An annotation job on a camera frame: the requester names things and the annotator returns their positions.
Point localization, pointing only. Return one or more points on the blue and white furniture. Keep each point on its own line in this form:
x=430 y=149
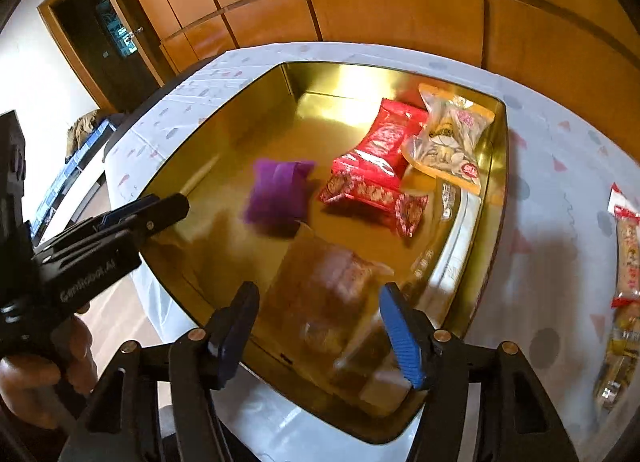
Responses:
x=65 y=177

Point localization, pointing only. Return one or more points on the wooden wardrobe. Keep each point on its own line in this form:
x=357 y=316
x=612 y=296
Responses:
x=400 y=12

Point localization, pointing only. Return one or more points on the green-edged cracker packet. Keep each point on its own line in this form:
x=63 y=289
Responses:
x=617 y=362

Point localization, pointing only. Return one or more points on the brown bag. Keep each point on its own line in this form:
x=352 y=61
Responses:
x=85 y=130

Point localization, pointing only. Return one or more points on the dark door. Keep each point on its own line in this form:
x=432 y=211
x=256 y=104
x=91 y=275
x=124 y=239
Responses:
x=85 y=27

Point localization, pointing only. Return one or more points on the translucent pastry packet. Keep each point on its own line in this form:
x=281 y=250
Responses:
x=325 y=302

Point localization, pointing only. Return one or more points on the white and red snack packet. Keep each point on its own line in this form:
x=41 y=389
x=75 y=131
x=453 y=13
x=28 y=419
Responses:
x=617 y=194

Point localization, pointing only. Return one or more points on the purple snack packet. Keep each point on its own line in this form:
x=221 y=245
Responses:
x=277 y=192

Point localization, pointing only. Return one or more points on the gold tin box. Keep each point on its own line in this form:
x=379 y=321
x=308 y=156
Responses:
x=325 y=107

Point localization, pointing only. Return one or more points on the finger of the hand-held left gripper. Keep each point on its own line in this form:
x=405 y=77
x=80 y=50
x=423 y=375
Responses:
x=132 y=207
x=165 y=209

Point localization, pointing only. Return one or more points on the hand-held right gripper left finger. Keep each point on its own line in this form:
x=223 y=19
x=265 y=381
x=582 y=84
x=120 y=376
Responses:
x=237 y=337

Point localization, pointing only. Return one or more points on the plain red snack packet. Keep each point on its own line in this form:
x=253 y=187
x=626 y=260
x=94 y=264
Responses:
x=385 y=142

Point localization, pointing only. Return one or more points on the orange-edged clear snack packet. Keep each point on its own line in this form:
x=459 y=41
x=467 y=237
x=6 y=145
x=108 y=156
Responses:
x=450 y=137

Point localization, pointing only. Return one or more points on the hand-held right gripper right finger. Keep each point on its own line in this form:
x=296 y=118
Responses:
x=402 y=337

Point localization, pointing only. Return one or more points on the person's left hand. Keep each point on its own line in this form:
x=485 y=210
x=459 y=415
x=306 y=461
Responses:
x=75 y=362

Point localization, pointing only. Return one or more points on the long beige red-ended snack packet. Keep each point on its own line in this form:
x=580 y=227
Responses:
x=629 y=252

